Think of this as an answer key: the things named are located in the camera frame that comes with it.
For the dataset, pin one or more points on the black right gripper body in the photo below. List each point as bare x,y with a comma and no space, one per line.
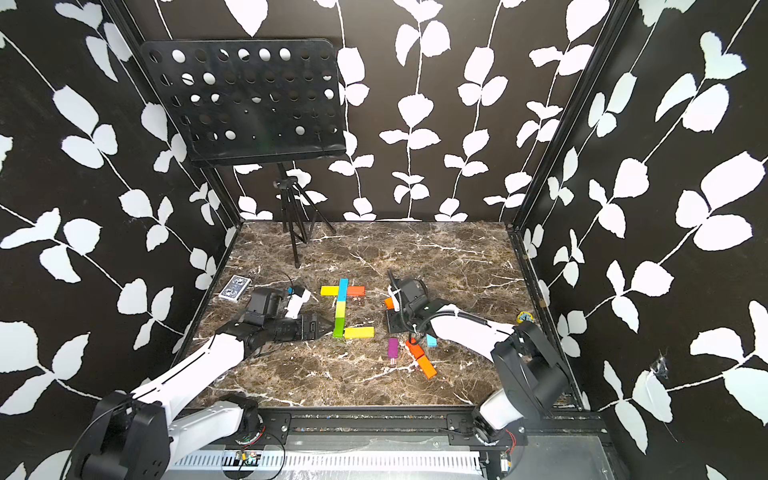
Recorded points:
399,322

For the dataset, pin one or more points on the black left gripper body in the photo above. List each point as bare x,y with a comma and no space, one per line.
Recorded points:
289,329

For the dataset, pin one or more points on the long yellow block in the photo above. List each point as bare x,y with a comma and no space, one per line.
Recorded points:
359,333

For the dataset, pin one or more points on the green block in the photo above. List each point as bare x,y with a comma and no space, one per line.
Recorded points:
339,326

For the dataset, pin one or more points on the pale yellow block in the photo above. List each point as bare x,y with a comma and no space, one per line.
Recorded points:
340,311

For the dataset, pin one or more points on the teal block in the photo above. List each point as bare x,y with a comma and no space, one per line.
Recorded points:
342,290

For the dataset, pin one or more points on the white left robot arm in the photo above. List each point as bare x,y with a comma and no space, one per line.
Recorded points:
141,434

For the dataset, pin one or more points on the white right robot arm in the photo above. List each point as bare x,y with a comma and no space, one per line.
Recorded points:
532,373

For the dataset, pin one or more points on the purple block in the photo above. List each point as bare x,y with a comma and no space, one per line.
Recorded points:
393,351

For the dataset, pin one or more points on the red block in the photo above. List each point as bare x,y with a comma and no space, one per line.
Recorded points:
415,349

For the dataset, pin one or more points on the orange block front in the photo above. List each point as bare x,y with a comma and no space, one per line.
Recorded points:
426,366

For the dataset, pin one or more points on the yellow tape roll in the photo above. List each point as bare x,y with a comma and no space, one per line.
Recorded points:
525,316

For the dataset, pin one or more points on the white perforated strip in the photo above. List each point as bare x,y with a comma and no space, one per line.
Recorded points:
463,462

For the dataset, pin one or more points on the black music stand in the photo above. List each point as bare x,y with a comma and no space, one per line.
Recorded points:
265,101

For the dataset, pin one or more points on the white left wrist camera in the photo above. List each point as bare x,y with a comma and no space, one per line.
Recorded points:
296,300

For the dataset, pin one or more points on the black front rail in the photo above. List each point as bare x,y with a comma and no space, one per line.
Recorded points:
459,424

